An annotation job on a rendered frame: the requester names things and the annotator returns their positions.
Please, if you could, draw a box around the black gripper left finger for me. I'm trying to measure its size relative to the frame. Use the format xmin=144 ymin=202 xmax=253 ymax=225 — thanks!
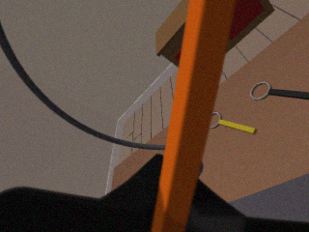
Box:
xmin=0 ymin=154 xmax=163 ymax=232

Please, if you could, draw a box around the orange long bar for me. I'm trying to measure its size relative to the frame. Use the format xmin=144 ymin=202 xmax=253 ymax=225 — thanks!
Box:
xmin=151 ymin=0 xmax=236 ymax=232

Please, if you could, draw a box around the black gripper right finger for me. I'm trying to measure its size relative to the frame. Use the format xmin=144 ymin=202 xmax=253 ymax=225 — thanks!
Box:
xmin=184 ymin=178 xmax=309 ymax=232

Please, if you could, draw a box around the grey loop with yellow handle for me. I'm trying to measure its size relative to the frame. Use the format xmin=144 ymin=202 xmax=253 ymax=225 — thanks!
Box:
xmin=210 ymin=112 xmax=257 ymax=134

